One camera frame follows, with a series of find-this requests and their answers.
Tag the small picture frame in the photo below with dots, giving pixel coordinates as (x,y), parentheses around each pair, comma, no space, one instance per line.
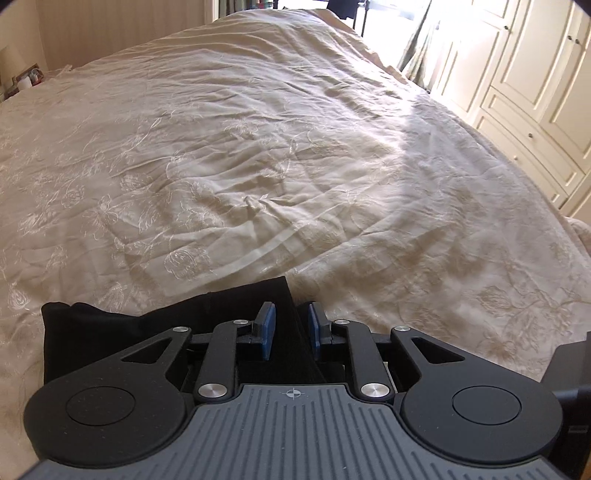
(33,74)

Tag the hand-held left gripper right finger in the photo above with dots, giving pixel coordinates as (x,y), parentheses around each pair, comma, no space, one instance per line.
(316,333)

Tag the black pants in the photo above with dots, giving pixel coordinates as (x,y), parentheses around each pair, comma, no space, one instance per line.
(92,332)

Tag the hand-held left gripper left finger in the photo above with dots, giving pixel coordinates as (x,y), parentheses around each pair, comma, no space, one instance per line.
(267,333)

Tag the patterned green curtain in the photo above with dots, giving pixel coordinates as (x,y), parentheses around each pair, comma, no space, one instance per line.
(418,50)

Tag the cream panelled wardrobe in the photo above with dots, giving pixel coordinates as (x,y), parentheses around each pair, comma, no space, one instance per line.
(521,69)

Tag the cream embroidered bedspread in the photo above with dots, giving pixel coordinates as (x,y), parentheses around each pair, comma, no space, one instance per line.
(258,161)

